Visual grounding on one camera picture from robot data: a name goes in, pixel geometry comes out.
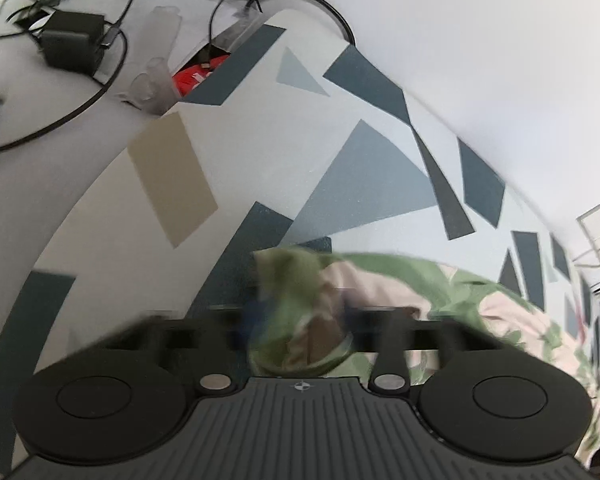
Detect green floral pink shorts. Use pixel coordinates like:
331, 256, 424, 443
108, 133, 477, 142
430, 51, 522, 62
248, 247, 600, 467

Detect geometric patterned table mat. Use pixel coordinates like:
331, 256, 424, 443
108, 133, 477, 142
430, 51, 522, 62
0, 11, 600, 479

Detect clear plastic bag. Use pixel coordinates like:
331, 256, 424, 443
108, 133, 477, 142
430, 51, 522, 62
111, 6, 182, 116

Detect red package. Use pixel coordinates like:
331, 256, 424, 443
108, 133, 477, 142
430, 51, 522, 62
172, 54, 230, 96

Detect black power adapter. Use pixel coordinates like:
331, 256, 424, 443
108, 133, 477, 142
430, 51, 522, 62
38, 10, 105, 76

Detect black cable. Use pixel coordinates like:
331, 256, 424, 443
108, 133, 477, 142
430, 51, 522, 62
206, 0, 359, 68

